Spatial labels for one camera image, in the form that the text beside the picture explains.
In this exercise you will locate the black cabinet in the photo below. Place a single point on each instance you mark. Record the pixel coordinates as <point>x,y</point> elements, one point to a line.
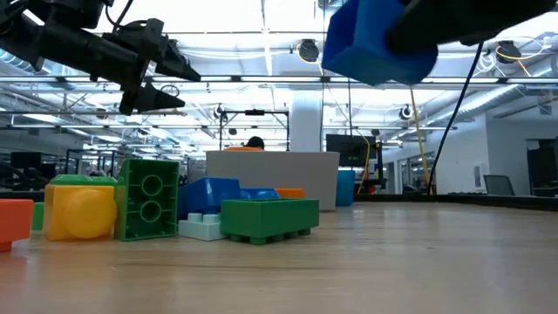
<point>542,165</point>

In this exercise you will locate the dark blue hollow brick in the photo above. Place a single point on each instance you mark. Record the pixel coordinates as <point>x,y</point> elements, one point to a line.
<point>205,194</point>

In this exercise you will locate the black background monitor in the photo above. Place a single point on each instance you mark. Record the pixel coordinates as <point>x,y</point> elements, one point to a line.
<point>26,160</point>
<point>349,150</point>

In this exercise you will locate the orange single-stud brick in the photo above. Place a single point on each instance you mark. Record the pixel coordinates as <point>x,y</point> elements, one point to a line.
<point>290,193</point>

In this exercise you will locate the large blue stepped brick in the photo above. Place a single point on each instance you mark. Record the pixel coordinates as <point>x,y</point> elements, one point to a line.
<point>259,194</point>

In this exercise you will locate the blue single-stud brick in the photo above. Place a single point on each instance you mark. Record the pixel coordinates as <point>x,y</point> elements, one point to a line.
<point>362,43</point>

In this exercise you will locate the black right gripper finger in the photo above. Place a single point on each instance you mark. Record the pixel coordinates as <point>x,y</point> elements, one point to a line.
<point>436,26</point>

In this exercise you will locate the red-orange brick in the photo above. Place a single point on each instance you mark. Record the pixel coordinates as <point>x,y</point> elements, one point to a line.
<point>15,220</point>

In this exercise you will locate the grey office chair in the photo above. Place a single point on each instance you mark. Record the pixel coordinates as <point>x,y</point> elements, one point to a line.
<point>499,185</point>

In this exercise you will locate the person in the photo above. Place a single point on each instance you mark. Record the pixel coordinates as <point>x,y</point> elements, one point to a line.
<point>255,142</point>

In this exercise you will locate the yellow single-stud brick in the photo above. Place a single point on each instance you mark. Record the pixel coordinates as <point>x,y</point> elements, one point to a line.
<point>78,213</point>

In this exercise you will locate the teal plastic bin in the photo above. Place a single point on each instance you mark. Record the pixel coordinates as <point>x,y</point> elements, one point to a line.
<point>345,187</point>

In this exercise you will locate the dark green two-hole brick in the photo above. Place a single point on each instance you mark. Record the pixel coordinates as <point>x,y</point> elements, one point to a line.
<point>131,205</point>

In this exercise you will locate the green two-stud brick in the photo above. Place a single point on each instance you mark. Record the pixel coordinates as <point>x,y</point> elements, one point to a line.
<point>78,179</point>

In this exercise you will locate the black metal rig frame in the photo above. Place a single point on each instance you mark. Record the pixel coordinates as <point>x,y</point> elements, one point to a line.
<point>255,112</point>

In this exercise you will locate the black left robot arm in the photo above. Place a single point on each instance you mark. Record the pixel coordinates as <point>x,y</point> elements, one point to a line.
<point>65,43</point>

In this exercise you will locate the light grey plastic bin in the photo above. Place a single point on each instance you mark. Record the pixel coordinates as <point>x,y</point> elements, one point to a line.
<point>283,174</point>

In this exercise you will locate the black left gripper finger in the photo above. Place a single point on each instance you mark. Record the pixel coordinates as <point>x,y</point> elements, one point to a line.
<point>178,67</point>
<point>148,100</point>

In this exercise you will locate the light cyan brick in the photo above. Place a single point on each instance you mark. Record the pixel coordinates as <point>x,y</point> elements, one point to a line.
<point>198,229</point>

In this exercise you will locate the long dark green brick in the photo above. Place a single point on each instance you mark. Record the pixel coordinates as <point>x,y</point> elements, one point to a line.
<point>268,220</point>

